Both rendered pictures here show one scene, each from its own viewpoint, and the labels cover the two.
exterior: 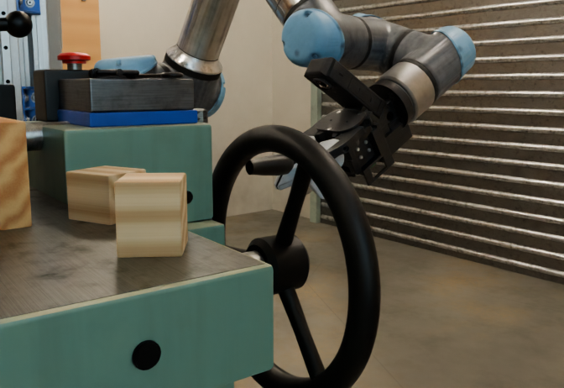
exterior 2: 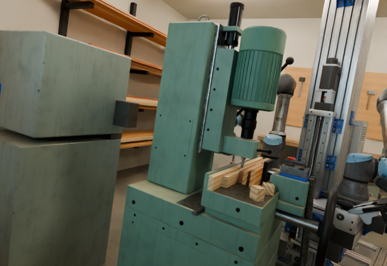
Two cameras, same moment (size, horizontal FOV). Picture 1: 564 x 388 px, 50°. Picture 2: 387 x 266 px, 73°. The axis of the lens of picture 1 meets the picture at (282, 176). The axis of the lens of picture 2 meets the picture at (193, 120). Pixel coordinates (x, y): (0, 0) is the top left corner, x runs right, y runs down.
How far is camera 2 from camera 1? 68 cm
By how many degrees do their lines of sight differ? 66
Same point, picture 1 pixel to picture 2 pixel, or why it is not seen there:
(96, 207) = not seen: hidden behind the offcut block
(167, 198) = (255, 190)
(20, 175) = (253, 179)
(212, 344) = (248, 215)
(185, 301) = (245, 205)
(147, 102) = (293, 173)
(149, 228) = (253, 194)
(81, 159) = (273, 181)
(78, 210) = not seen: hidden behind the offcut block
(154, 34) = not seen: outside the picture
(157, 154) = (291, 185)
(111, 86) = (285, 167)
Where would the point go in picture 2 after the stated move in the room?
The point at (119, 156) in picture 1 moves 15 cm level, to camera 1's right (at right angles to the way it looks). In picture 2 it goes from (282, 183) to (314, 198)
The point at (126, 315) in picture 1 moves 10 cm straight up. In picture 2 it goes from (236, 202) to (241, 172)
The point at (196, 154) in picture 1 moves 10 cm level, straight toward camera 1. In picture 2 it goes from (302, 189) to (284, 190)
